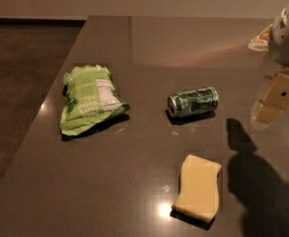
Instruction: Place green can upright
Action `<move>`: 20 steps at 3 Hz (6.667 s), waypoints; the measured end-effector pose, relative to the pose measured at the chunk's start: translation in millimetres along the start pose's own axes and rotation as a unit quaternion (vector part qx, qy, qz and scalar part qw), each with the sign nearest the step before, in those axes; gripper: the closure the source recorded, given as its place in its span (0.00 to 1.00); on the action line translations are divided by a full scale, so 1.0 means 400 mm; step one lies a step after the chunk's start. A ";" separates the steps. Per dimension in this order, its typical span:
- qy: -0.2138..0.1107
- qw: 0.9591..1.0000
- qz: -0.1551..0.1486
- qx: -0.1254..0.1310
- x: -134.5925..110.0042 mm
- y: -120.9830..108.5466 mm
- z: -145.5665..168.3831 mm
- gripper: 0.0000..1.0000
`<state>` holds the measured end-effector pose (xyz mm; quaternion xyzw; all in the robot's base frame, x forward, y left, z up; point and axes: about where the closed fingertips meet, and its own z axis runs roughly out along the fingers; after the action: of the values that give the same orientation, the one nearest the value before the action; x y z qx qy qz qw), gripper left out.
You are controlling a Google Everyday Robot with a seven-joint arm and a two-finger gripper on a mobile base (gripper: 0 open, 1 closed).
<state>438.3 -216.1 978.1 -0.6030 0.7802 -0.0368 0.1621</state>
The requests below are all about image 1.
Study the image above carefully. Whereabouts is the green soda can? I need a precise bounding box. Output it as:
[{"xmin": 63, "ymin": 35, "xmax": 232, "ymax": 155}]
[{"xmin": 168, "ymin": 87, "xmax": 219, "ymax": 118}]

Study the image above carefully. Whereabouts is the green snack bag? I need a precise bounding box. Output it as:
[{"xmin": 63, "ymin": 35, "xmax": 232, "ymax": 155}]
[{"xmin": 60, "ymin": 65, "xmax": 130, "ymax": 136}]

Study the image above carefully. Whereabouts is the orange snack package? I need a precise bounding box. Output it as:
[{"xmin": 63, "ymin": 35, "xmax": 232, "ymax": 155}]
[{"xmin": 248, "ymin": 25, "xmax": 272, "ymax": 51}]

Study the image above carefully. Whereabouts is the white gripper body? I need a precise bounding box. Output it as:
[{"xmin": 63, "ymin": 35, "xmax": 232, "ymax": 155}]
[{"xmin": 268, "ymin": 2, "xmax": 289, "ymax": 67}]

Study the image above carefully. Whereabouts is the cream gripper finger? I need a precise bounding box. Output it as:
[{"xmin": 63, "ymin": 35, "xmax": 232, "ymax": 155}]
[{"xmin": 252, "ymin": 68, "xmax": 289, "ymax": 124}]

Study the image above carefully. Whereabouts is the yellow sponge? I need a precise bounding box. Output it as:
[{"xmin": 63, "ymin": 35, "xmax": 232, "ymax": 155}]
[{"xmin": 172, "ymin": 154, "xmax": 222, "ymax": 223}]

